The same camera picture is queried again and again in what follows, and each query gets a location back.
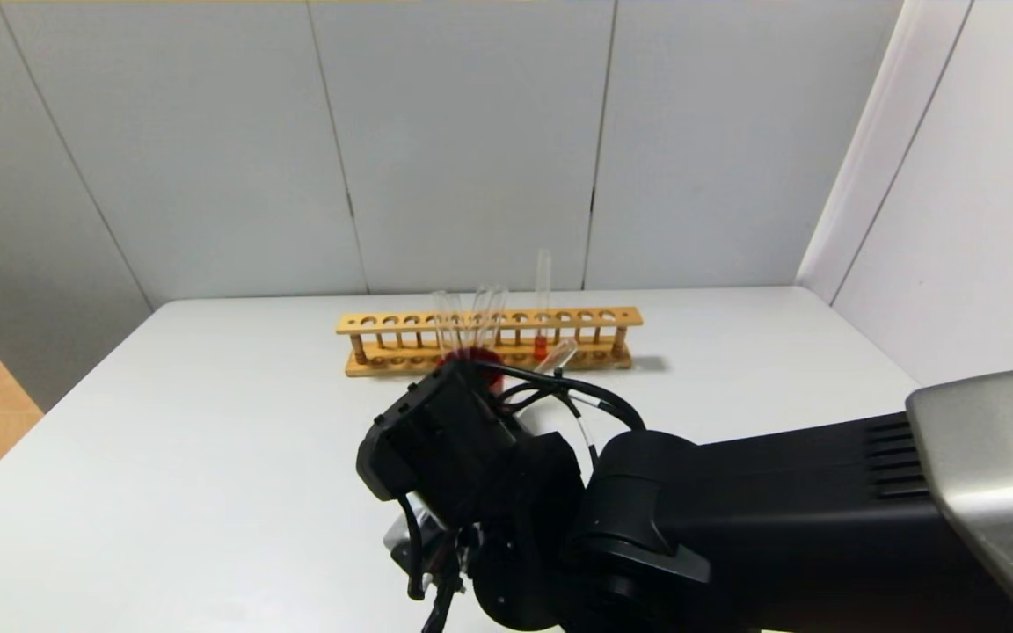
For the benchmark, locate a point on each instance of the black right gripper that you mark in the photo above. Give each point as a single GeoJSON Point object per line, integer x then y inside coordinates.
{"type": "Point", "coordinates": [462, 448]}

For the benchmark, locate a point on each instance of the test tube with blue pigment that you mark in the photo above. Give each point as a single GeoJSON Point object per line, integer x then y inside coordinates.
{"type": "Point", "coordinates": [559, 356]}

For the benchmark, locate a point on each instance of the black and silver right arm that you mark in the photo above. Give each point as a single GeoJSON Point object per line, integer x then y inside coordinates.
{"type": "Point", "coordinates": [779, 527]}

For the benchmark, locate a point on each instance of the wooden test tube rack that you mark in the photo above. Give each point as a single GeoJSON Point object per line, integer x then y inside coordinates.
{"type": "Point", "coordinates": [383, 367]}

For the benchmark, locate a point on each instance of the empty glass test tube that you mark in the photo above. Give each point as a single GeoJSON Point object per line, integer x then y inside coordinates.
{"type": "Point", "coordinates": [455, 323]}
{"type": "Point", "coordinates": [495, 318]}
{"type": "Point", "coordinates": [441, 321]}
{"type": "Point", "coordinates": [479, 316]}

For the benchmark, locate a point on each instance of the test tube with red pigment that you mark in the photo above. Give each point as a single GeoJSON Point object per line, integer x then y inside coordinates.
{"type": "Point", "coordinates": [541, 348]}

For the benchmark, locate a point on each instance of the red plastic cup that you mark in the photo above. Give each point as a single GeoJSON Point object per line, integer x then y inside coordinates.
{"type": "Point", "coordinates": [489, 374]}

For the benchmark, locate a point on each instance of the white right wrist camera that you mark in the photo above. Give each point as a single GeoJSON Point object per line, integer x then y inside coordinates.
{"type": "Point", "coordinates": [405, 545]}

